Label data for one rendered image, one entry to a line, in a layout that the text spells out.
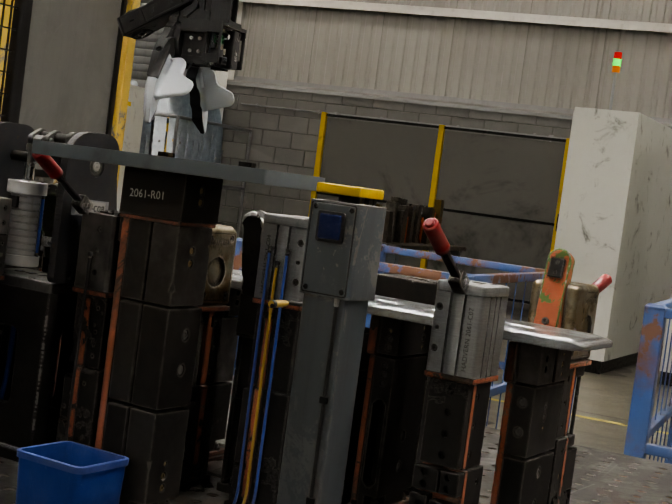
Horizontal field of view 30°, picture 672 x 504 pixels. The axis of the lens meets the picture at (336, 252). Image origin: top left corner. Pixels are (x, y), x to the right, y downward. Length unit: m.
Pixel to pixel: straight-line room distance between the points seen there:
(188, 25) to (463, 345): 0.52
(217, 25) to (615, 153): 8.28
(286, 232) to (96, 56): 4.03
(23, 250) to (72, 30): 3.59
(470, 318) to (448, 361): 0.06
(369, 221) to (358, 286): 0.08
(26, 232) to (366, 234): 0.65
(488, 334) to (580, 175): 8.25
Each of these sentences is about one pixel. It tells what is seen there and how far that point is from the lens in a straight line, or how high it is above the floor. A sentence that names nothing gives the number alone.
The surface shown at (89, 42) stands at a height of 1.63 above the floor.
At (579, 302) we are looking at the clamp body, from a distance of 1.87.
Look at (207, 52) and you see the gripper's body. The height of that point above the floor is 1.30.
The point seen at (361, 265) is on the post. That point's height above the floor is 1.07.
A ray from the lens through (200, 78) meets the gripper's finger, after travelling 1.66.
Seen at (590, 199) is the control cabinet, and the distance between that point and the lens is 9.77.
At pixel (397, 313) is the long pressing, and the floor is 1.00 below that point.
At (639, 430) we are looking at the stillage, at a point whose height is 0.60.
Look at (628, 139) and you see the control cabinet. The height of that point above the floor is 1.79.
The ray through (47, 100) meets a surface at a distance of 5.37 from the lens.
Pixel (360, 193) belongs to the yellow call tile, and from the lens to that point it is 1.44.
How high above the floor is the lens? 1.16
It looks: 3 degrees down
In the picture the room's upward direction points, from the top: 8 degrees clockwise
